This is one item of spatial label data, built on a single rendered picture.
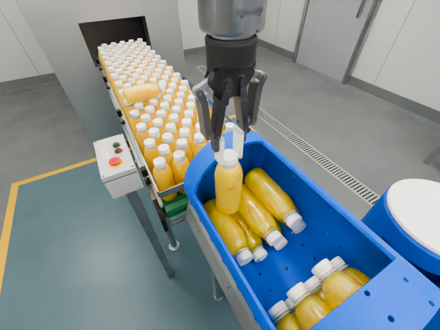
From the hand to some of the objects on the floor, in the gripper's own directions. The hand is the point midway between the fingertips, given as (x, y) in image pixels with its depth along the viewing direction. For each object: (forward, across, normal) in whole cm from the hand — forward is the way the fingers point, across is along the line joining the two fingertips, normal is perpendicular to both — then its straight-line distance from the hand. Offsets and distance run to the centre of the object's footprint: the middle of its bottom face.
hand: (228, 146), depth 44 cm
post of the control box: (+128, -23, +34) cm, 134 cm away
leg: (+128, -1, +7) cm, 128 cm away
